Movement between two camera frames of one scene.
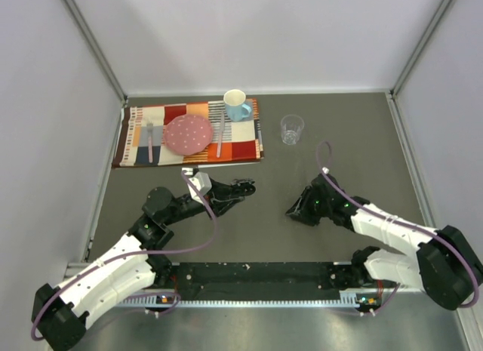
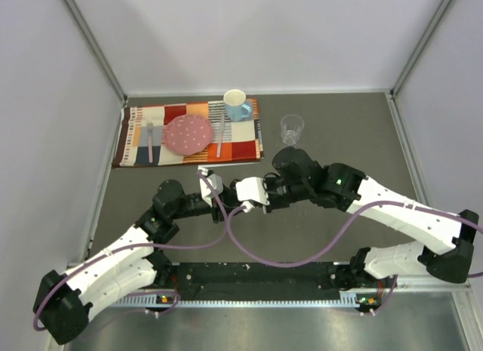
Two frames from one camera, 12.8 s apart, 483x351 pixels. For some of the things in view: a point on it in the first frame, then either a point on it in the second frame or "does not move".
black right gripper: x=300 y=210 → x=272 y=206
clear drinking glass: x=291 y=127 does not move
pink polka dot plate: x=188 y=134 does not move
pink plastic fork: x=149 y=127 does not move
